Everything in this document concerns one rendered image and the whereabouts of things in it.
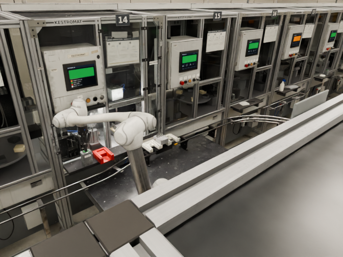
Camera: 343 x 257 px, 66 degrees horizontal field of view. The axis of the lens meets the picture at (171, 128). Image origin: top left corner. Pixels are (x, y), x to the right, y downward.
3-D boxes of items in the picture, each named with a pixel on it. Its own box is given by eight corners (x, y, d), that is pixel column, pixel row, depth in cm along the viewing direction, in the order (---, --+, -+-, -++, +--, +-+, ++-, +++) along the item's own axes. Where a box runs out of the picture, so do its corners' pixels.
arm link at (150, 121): (136, 107, 183) (124, 114, 172) (158, 110, 176) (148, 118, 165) (138, 124, 189) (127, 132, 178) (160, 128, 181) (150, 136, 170)
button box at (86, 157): (84, 166, 218) (82, 154, 213) (80, 162, 224) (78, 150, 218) (93, 163, 223) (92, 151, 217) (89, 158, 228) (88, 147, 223)
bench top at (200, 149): (149, 270, 168) (148, 265, 166) (80, 184, 239) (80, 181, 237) (276, 179, 254) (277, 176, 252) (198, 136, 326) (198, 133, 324)
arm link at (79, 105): (80, 114, 210) (68, 120, 199) (77, 96, 203) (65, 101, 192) (91, 117, 206) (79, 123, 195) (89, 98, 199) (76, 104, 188)
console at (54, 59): (56, 115, 197) (44, 52, 177) (44, 103, 217) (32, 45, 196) (107, 103, 222) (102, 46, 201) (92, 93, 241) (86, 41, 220)
